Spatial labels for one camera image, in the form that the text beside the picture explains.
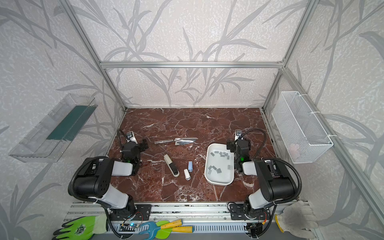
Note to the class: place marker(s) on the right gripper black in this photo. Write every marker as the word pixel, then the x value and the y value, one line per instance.
pixel 232 145

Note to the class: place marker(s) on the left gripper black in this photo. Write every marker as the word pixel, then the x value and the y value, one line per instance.
pixel 140 144

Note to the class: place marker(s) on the black white stapler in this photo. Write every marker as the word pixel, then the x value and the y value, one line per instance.
pixel 171 166

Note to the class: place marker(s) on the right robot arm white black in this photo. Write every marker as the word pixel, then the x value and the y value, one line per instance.
pixel 279 181

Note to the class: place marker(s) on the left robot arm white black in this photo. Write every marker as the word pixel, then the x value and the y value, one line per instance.
pixel 92 181

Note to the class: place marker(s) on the small white stapler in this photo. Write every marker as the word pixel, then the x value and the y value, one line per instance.
pixel 187 174

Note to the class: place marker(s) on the white plastic tray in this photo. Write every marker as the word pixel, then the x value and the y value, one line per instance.
pixel 221 160

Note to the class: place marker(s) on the pink object in basket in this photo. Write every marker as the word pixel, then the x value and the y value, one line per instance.
pixel 294 150

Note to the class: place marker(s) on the white knit work glove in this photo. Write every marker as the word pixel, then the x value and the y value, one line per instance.
pixel 297 219

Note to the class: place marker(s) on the green black work glove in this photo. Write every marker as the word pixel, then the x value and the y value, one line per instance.
pixel 83 228

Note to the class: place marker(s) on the white wire mesh basket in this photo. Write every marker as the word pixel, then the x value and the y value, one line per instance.
pixel 298 124

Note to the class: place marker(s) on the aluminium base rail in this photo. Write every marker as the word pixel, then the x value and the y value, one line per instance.
pixel 205 217

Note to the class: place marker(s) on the clear acrylic wall shelf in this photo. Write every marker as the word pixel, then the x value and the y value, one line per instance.
pixel 48 141

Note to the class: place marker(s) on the green trowel yellow handle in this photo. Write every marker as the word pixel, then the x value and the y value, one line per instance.
pixel 177 227

